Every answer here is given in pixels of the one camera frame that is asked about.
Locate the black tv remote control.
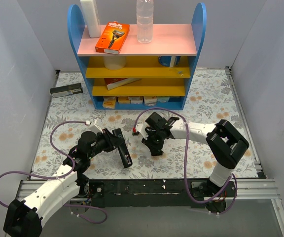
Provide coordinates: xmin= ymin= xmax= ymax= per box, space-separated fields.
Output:
xmin=112 ymin=128 xmax=133 ymax=168

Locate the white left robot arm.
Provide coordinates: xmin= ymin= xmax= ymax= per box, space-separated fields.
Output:
xmin=3 ymin=128 xmax=131 ymax=237

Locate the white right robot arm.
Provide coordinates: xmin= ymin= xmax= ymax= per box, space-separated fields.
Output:
xmin=133 ymin=112 xmax=249 ymax=196

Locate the white orange small box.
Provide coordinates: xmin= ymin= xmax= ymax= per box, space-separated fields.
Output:
xmin=143 ymin=96 xmax=157 ymax=106

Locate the floral table mat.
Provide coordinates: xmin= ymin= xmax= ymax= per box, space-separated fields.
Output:
xmin=31 ymin=70 xmax=259 ymax=180

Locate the black rectangular box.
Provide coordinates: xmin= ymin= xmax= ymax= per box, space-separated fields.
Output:
xmin=50 ymin=83 xmax=83 ymax=98

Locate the red white flat box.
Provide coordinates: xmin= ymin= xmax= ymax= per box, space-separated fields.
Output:
xmin=104 ymin=78 xmax=140 ymax=90

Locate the blue shelf unit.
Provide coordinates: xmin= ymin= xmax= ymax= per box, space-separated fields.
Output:
xmin=67 ymin=3 xmax=207 ymax=110

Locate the blue white can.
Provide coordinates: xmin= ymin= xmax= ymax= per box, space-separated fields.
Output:
xmin=158 ymin=56 xmax=181 ymax=68

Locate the orange razor box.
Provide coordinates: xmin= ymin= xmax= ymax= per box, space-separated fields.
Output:
xmin=95 ymin=21 xmax=130 ymax=55

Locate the clear plastic water bottle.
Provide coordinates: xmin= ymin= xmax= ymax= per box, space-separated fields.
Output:
xmin=136 ymin=0 xmax=154 ymax=44

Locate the white tall bottle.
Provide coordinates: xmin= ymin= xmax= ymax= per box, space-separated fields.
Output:
xmin=80 ymin=0 xmax=101 ymax=38

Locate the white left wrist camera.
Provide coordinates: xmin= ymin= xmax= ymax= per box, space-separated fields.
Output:
xmin=85 ymin=118 xmax=103 ymax=135

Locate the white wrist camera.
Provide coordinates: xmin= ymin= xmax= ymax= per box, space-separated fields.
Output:
xmin=85 ymin=118 xmax=103 ymax=135
xmin=132 ymin=123 xmax=148 ymax=139

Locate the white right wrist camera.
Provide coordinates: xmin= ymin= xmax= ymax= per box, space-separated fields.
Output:
xmin=132 ymin=123 xmax=148 ymax=139

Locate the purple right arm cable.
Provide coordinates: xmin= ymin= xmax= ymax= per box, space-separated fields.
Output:
xmin=134 ymin=107 xmax=238 ymax=215

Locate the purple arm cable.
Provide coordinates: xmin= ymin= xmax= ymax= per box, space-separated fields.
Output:
xmin=0 ymin=120 xmax=108 ymax=224
xmin=134 ymin=107 xmax=238 ymax=215

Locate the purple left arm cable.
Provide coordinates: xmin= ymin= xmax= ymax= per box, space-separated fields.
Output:
xmin=0 ymin=120 xmax=108 ymax=224

